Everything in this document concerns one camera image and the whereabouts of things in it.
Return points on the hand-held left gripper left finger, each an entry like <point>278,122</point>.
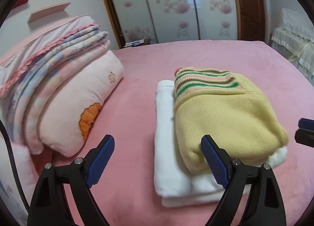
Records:
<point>101,159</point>

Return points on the stack of folded clothes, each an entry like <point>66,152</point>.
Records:
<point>169,167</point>

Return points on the brown wooden door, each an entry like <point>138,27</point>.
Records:
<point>250,5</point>

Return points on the pink plush bed blanket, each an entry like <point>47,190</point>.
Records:
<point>142,69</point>

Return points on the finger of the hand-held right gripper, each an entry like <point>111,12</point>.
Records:
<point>305,139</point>
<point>306,123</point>

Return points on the floral sliding door wardrobe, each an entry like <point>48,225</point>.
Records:
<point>171,5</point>

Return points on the folded pastel ruffled quilt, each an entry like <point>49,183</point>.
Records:
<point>49,52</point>

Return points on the yellow knit striped cardigan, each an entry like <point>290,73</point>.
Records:
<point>233,118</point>

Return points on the lace covered furniture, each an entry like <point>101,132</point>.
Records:
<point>296,39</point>

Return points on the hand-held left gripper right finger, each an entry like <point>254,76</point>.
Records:
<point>215,162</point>

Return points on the pink wall shelf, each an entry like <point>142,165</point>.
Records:
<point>49,11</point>

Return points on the pink pillow with orange print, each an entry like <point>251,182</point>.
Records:
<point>73,98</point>

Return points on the red wall decoration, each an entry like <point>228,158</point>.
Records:
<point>23,0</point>

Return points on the small pale pink pillow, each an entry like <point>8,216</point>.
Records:
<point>23,167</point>

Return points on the printed white bed sheet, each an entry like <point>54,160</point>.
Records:
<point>8,204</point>

